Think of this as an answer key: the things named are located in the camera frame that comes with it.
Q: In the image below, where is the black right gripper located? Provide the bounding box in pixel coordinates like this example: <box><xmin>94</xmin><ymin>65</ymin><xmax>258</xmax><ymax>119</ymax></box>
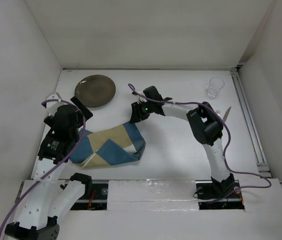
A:
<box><xmin>130</xmin><ymin>100</ymin><xmax>154</xmax><ymax>124</ymax></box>

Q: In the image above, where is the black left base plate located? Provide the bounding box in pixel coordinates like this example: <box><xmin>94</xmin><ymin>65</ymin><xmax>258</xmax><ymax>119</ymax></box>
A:
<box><xmin>71</xmin><ymin>182</ymin><xmax>109</xmax><ymax>211</ymax></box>

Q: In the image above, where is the brown ceramic plate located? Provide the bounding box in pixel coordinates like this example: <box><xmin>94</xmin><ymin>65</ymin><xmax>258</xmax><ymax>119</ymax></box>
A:
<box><xmin>74</xmin><ymin>74</ymin><xmax>116</xmax><ymax>108</ymax></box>

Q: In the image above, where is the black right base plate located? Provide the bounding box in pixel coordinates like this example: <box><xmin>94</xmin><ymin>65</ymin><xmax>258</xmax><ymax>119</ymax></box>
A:
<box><xmin>193</xmin><ymin>180</ymin><xmax>245</xmax><ymax>210</ymax></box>

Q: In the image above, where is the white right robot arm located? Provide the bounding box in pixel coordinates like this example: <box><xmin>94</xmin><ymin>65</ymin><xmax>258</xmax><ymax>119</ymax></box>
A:
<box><xmin>130</xmin><ymin>101</ymin><xmax>235</xmax><ymax>200</ymax></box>

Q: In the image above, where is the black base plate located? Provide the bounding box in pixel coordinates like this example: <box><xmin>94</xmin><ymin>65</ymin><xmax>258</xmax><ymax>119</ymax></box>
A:
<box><xmin>193</xmin><ymin>180</ymin><xmax>245</xmax><ymax>210</ymax></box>
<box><xmin>71</xmin><ymin>182</ymin><xmax>109</xmax><ymax>211</ymax></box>

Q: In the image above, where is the blue beige checked placemat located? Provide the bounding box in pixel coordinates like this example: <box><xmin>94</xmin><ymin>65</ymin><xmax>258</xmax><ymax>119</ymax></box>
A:
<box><xmin>69</xmin><ymin>122</ymin><xmax>146</xmax><ymax>169</ymax></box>

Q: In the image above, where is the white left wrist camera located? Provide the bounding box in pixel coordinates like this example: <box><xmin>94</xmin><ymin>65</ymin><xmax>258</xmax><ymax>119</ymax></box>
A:
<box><xmin>43</xmin><ymin>92</ymin><xmax>61</xmax><ymax>108</ymax></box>

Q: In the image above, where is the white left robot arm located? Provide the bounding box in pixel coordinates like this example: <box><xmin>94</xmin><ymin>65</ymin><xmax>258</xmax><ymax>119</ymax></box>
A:
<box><xmin>0</xmin><ymin>96</ymin><xmax>93</xmax><ymax>240</ymax></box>

